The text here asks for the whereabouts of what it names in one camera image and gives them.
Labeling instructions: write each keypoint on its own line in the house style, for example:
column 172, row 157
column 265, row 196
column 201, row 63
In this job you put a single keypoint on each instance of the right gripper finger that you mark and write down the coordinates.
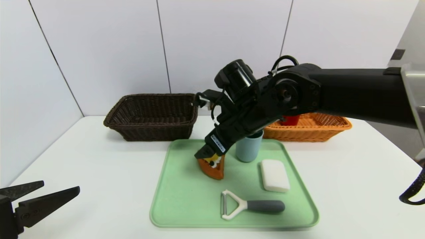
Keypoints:
column 205, row 152

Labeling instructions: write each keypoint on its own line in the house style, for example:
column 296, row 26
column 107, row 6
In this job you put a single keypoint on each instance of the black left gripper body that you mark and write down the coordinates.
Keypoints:
column 7, row 212

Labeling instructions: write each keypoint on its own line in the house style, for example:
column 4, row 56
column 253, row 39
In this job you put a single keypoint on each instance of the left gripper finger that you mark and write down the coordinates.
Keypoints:
column 46, row 204
column 20, row 189

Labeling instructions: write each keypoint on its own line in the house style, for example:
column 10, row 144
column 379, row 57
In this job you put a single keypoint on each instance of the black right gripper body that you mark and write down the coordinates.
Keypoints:
column 216, row 142

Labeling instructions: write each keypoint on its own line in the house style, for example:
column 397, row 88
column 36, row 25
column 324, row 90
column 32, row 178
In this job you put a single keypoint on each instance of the toy waffle slice with fruit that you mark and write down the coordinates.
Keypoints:
column 212, row 171

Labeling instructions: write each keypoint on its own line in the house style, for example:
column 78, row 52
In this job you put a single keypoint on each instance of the blue-grey plastic cup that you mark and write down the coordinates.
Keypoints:
column 248, row 149

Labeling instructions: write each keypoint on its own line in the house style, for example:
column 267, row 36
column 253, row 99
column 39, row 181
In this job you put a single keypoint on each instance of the red soda can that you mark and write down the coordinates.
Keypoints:
column 290, row 120

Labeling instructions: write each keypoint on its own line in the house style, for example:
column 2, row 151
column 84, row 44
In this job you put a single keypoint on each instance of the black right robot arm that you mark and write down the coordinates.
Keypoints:
column 348, row 93

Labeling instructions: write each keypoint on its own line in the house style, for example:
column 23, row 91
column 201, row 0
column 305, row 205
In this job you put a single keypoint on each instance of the dark brown wicker basket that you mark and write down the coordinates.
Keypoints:
column 151, row 131

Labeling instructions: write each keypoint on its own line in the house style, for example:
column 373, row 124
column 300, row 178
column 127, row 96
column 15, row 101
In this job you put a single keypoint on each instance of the orange wicker basket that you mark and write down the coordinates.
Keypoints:
column 315, row 131

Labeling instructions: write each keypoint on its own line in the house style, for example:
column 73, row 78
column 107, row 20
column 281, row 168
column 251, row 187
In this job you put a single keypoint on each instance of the light green plastic tray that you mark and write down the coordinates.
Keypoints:
column 189, row 202

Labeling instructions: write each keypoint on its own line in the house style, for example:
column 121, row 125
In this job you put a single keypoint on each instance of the white soap bar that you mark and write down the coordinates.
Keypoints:
column 275, row 176

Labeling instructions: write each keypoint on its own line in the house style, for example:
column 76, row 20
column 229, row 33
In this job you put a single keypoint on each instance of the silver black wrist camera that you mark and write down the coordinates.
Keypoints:
column 206, row 99

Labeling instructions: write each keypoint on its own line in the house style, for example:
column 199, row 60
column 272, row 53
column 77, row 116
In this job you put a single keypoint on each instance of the dark wall bracket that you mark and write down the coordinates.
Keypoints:
column 397, row 54

